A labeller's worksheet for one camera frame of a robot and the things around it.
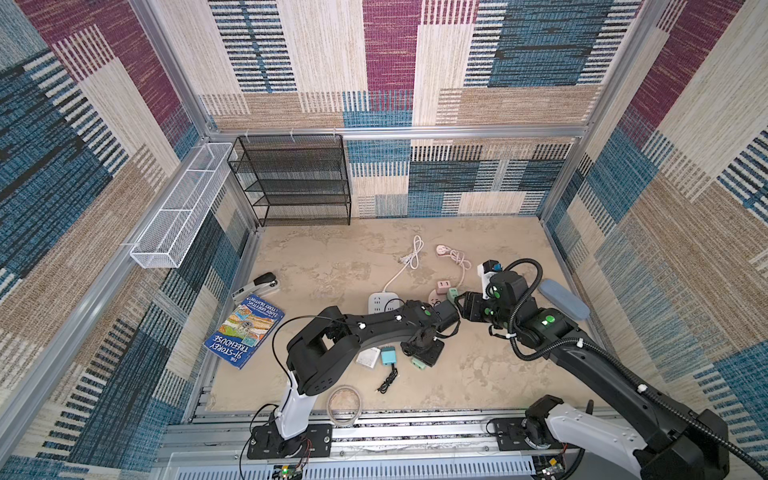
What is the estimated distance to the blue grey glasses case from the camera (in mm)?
940

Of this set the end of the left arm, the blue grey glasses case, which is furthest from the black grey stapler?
the blue grey glasses case

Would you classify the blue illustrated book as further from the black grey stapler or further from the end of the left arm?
the end of the left arm

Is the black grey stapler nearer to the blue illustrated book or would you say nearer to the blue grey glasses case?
the blue illustrated book

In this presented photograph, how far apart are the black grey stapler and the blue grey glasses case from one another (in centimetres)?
90

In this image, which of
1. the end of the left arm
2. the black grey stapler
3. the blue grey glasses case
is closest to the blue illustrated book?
the black grey stapler

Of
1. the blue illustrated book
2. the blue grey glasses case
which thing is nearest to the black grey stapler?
the blue illustrated book

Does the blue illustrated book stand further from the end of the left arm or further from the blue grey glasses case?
the blue grey glasses case

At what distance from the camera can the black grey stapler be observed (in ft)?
3.22

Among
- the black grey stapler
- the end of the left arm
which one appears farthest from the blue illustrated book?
the end of the left arm
